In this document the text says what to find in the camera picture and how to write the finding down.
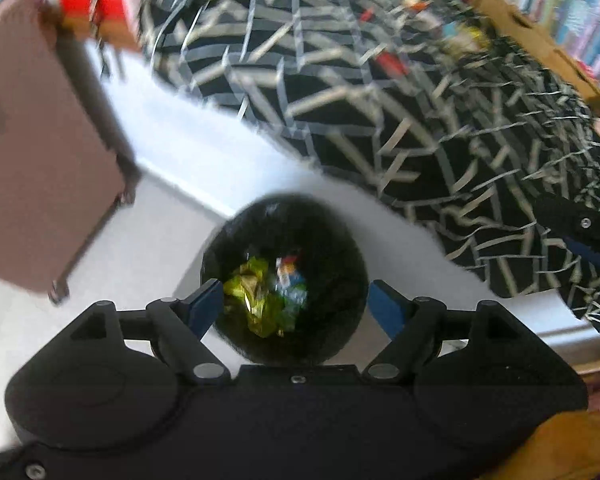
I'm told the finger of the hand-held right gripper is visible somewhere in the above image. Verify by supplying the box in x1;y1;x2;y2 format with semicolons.
532;194;600;275

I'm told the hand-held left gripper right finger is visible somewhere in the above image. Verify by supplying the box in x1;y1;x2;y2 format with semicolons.
361;279;526;383

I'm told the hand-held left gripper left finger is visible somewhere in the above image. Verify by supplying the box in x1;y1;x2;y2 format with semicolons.
69;278;232;385

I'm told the yellow-green foil wrapper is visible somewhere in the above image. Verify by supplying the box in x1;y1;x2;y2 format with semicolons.
223;256;295;339

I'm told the black trash bin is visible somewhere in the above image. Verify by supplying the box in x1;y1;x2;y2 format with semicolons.
201;192;370;367

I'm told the row of pastel-spined books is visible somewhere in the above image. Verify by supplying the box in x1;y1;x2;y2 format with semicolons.
430;0;600;83

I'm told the black white patterned cloth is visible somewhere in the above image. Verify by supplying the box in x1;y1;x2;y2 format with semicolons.
140;0;600;352

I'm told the wooden drawer shelf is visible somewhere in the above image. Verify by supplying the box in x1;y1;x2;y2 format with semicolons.
474;0;600;107

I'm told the brown cabinet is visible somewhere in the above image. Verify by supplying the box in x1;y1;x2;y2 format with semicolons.
0;0;142;307

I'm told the red printed packet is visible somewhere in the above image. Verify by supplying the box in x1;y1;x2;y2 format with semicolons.
59;0;147;54

